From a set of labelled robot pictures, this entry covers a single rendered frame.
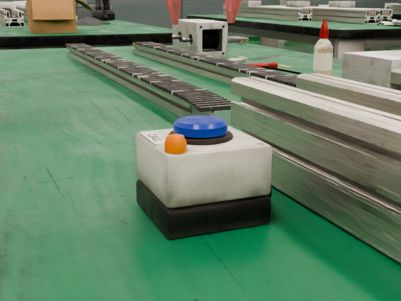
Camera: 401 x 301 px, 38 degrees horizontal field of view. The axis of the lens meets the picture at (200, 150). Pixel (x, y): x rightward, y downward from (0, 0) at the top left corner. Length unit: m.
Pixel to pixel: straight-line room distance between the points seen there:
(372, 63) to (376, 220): 0.33
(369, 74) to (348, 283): 0.38
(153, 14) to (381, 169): 11.60
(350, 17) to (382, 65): 3.14
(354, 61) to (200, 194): 0.37
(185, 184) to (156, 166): 0.03
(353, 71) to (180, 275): 0.43
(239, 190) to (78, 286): 0.13
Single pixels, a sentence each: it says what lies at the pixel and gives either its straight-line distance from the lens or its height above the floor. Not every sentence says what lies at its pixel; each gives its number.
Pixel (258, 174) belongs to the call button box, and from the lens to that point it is 0.41.
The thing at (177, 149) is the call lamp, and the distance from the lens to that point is 0.39.
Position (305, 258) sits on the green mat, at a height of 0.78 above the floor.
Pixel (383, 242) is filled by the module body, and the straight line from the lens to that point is 0.39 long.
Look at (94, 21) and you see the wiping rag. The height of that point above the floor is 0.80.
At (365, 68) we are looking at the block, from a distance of 0.70.
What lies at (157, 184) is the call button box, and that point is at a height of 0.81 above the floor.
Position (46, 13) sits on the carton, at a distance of 2.69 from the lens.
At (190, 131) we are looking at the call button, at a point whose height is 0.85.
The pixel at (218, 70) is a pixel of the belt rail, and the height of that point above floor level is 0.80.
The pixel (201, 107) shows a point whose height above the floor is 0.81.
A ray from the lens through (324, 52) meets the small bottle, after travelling 1.20.
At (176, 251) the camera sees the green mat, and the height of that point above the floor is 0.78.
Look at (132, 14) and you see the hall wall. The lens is 11.83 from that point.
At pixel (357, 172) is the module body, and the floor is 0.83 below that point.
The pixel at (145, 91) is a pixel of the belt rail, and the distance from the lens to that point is 0.95.
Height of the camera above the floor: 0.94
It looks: 15 degrees down
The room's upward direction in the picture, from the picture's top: straight up
